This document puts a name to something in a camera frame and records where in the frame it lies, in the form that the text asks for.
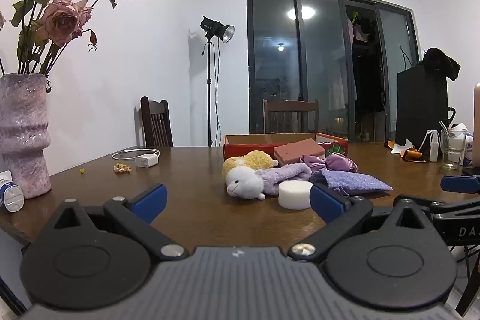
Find white tissue packet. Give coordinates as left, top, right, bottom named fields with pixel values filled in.
left=452, top=123, right=475, bottom=167

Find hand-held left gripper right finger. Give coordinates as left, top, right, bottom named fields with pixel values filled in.
left=289, top=182, right=439, bottom=263

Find hanging clothes behind door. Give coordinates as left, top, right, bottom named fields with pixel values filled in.
left=347, top=9, right=379, bottom=111

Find mottled pink ceramic vase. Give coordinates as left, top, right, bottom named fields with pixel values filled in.
left=0, top=73, right=52, bottom=200

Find lavender knit pouch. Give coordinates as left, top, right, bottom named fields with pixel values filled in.
left=312, top=169, right=394, bottom=198

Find black studio light on stand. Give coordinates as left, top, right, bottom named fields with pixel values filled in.
left=200, top=16, right=236, bottom=147

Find orange peel pieces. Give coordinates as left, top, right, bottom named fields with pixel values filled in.
left=384, top=140, right=428, bottom=164

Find white charger block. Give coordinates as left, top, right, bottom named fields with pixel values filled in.
left=135, top=154, right=160, bottom=168

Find white round sponge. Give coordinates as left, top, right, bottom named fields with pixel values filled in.
left=278, top=180, right=314, bottom=210

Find dark wooden slatted chair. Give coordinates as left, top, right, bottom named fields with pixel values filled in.
left=140, top=96, right=174, bottom=147

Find white charger cable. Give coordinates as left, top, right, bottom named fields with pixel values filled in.
left=112, top=148, right=161, bottom=160

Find white and yellow sheep plush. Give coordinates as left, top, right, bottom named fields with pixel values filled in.
left=222, top=150, right=279, bottom=201

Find black metal stand legs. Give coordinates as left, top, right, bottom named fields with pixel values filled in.
left=454, top=244, right=475, bottom=317

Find red cardboard box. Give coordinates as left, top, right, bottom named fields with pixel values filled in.
left=223, top=133, right=349, bottom=164

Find clear drinking glass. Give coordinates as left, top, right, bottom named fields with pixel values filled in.
left=440, top=127, right=467, bottom=171

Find dark framed sliding glass door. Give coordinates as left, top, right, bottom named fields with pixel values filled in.
left=245, top=0, right=421, bottom=145

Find white spray bottle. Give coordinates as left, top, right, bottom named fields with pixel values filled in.
left=420, top=130, right=439, bottom=162

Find black fuzzy garment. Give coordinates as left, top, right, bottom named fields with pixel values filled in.
left=423, top=47, right=461, bottom=81

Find dark wooden chair with rail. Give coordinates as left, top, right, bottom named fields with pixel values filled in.
left=262, top=99, right=319, bottom=135

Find purple satin cloth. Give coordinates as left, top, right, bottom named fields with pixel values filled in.
left=300, top=152, right=359, bottom=174

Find dried pink rose bouquet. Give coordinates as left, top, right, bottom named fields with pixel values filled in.
left=0, top=0, right=144, bottom=78

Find white and blue tube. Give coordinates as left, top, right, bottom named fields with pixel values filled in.
left=0, top=171, right=25, bottom=213

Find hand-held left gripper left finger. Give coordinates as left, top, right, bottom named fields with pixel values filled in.
left=45, top=183, right=188, bottom=263

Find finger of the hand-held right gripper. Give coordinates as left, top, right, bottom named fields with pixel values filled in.
left=430, top=198, right=480, bottom=216
left=440, top=175, right=480, bottom=195

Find white crumpled paper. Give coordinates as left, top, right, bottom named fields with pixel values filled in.
left=391, top=138, right=413, bottom=155

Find pink rectangular sponge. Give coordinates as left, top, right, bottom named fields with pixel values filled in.
left=273, top=139, right=326, bottom=165

